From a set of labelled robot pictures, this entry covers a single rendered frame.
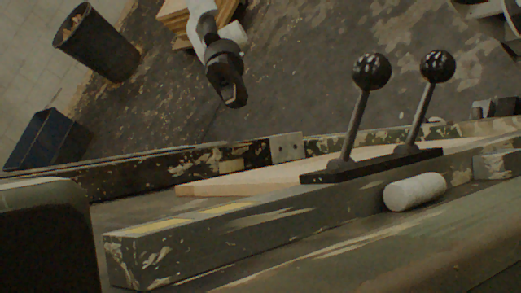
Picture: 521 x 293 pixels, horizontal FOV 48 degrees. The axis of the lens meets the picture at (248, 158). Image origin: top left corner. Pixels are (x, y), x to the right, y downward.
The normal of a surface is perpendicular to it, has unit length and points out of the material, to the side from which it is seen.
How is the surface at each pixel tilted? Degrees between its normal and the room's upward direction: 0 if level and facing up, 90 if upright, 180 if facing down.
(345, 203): 90
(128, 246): 39
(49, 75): 90
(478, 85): 0
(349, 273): 51
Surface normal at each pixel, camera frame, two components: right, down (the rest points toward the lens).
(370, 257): -0.14, -0.99
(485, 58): -0.66, -0.51
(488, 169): -0.74, 0.11
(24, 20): 0.64, 0.00
